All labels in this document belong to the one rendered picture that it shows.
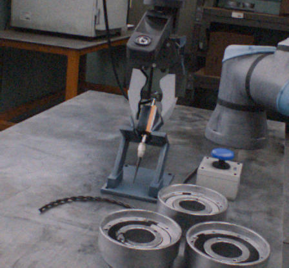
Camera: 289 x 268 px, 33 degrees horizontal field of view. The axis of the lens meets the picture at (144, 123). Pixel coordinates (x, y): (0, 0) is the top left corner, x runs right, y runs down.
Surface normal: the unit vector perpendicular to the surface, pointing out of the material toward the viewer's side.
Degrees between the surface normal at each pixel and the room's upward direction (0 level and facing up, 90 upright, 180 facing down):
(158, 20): 29
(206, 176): 90
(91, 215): 0
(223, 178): 90
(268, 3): 90
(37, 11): 90
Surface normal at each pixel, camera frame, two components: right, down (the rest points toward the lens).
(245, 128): 0.09, -0.02
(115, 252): -0.53, 0.18
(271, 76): -0.79, -0.23
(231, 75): -0.86, 0.06
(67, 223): 0.11, -0.95
